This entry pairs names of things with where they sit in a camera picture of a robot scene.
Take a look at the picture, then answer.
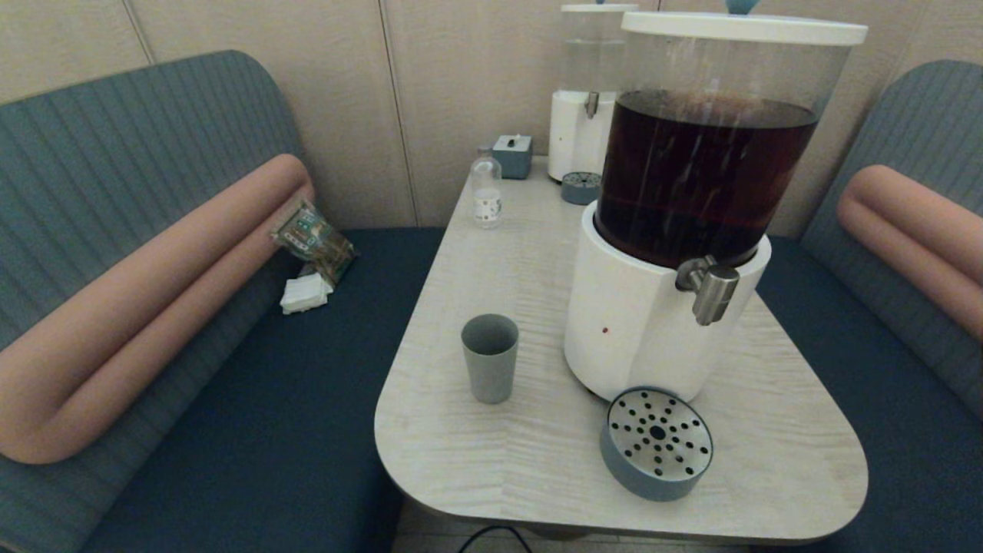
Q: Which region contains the white folded napkin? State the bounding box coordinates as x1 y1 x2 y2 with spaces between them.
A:
280 270 335 315

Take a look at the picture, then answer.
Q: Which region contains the large tea drink dispenser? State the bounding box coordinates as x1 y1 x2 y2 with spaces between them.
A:
563 31 855 404

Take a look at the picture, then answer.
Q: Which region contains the large steel dispenser tap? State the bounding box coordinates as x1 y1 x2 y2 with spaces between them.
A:
675 256 740 326

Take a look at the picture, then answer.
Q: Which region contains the small water drink dispenser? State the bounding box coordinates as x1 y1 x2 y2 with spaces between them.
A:
548 9 638 184

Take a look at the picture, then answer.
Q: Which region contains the black floor cable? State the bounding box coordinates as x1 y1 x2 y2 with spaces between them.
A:
458 525 533 553

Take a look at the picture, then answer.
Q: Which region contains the green snack packet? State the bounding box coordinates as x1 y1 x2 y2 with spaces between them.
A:
270 200 356 286

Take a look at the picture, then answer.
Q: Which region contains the small blue-grey drip tray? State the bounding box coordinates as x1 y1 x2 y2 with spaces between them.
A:
561 171 602 206

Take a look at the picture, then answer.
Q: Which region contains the blue bench seat cushion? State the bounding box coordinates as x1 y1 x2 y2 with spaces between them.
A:
81 227 446 553
756 234 983 553

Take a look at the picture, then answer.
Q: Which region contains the small white dispenser lid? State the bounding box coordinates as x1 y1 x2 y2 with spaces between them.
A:
561 0 640 14

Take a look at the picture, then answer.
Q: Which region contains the grey plastic cup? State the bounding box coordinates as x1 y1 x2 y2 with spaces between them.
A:
461 313 520 405

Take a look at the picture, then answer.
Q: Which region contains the small clear plastic bottle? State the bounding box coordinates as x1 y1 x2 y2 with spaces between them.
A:
471 146 504 230

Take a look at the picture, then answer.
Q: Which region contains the blue-grey square box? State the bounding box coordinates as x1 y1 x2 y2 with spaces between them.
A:
492 134 533 180

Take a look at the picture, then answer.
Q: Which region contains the pink bolster cushion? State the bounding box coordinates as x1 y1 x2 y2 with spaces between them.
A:
836 164 983 343
0 154 316 465

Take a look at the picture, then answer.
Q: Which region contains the large white dispenser lid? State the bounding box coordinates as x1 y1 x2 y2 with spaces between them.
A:
621 0 869 47

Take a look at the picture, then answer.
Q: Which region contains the large blue-grey drip tray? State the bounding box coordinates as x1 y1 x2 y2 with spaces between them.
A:
600 386 714 502

